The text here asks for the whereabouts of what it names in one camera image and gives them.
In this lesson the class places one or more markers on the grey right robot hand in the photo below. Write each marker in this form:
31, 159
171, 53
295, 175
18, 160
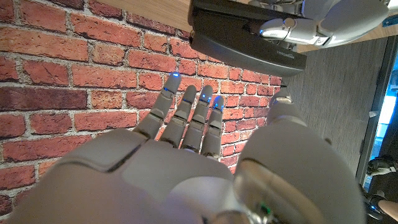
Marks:
174, 180

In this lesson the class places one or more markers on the toothpaste tube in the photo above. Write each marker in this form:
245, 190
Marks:
391, 21

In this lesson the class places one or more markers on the red brick printed backdrop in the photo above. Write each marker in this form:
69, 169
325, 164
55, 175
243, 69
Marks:
77, 77

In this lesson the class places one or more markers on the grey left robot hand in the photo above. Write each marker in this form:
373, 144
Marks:
342, 18

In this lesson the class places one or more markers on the black remote control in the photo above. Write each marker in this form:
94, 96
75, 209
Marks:
224, 40

